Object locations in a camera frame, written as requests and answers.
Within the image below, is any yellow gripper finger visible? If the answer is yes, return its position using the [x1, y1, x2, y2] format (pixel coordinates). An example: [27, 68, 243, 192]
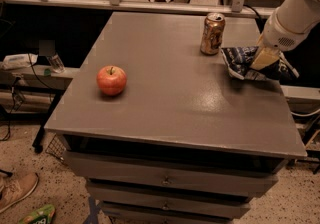
[250, 36, 280, 70]

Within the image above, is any blue chip bag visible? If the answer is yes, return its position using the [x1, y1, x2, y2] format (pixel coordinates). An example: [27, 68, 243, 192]
[221, 46, 300, 81]

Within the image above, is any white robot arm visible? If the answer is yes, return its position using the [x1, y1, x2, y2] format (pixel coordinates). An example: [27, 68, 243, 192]
[250, 0, 320, 70]

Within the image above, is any orange soda can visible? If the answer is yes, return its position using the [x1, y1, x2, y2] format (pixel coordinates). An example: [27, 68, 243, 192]
[200, 13, 225, 55]

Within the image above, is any green snack bag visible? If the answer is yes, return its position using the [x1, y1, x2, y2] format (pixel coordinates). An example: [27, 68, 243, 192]
[18, 204, 56, 224]

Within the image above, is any red apple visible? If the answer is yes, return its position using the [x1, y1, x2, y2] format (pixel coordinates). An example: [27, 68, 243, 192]
[96, 65, 127, 96]

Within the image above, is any clear plastic water bottle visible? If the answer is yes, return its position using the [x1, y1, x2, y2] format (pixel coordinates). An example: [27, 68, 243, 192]
[47, 54, 65, 73]

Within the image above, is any low grey side bench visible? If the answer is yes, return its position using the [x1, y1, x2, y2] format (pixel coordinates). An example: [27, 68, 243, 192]
[0, 65, 78, 153]

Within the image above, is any white tissue pack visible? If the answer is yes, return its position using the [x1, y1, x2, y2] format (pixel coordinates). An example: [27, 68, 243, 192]
[1, 53, 38, 70]

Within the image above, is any tan sneaker shoe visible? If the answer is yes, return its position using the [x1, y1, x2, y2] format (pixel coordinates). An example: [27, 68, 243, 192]
[0, 173, 39, 213]

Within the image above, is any wire mesh basket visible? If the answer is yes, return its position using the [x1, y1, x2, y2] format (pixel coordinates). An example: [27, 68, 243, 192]
[45, 136, 66, 162]

